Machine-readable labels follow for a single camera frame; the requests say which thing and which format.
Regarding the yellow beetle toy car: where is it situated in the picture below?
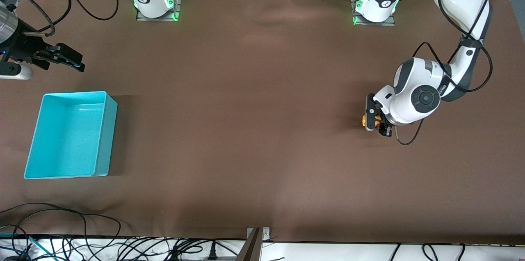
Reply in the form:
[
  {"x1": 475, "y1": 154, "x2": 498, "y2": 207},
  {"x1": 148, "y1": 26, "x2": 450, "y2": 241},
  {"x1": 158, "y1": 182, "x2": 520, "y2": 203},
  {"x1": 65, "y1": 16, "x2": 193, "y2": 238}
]
[{"x1": 361, "y1": 115, "x2": 384, "y2": 129}]

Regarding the turquoise plastic bin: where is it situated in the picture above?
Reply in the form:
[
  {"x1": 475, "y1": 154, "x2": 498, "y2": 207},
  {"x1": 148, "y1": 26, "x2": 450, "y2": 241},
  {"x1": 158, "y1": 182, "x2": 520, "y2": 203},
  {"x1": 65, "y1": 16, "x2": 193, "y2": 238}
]
[{"x1": 24, "y1": 91, "x2": 118, "y2": 180}]

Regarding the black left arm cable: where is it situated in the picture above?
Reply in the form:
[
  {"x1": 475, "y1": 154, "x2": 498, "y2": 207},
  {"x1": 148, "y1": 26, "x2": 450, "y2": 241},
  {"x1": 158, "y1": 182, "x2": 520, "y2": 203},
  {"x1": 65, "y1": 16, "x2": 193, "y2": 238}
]
[{"x1": 395, "y1": 0, "x2": 493, "y2": 146}]

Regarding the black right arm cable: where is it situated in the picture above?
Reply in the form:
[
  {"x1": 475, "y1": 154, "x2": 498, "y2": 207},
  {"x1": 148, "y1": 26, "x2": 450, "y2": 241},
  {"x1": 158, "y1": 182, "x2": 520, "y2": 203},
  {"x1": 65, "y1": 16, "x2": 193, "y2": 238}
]
[{"x1": 0, "y1": 0, "x2": 119, "y2": 38}]

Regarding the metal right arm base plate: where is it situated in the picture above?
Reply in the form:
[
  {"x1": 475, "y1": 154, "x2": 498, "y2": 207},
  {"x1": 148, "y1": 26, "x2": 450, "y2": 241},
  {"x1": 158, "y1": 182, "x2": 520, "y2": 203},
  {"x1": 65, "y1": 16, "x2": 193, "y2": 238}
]
[{"x1": 136, "y1": 0, "x2": 183, "y2": 22}]

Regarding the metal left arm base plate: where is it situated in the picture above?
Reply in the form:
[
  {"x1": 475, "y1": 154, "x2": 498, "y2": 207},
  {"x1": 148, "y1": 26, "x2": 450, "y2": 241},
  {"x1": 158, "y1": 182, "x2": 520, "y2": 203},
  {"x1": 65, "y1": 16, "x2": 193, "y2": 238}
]
[{"x1": 352, "y1": 0, "x2": 397, "y2": 27}]

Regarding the long black looping cable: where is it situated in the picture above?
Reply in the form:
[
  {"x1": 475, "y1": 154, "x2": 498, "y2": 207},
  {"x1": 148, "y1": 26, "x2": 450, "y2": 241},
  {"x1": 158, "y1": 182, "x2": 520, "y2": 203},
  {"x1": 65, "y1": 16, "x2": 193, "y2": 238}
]
[{"x1": 0, "y1": 202, "x2": 122, "y2": 239}]

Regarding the metal bracket with dark post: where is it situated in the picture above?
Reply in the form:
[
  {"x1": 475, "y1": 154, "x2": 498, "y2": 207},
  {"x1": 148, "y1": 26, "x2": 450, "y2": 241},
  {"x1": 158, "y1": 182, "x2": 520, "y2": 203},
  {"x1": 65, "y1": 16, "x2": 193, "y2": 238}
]
[{"x1": 236, "y1": 227, "x2": 270, "y2": 261}]

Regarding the teal cable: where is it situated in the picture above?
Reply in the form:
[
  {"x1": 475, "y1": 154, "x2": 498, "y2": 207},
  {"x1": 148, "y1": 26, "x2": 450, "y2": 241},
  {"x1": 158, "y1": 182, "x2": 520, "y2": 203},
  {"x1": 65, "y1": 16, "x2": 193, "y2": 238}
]
[{"x1": 0, "y1": 232, "x2": 56, "y2": 261}]

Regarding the black cable tangle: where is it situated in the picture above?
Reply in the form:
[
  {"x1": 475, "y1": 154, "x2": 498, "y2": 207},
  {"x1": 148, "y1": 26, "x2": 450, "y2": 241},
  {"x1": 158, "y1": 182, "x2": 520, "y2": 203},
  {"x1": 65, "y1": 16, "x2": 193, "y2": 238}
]
[{"x1": 0, "y1": 224, "x2": 247, "y2": 261}]

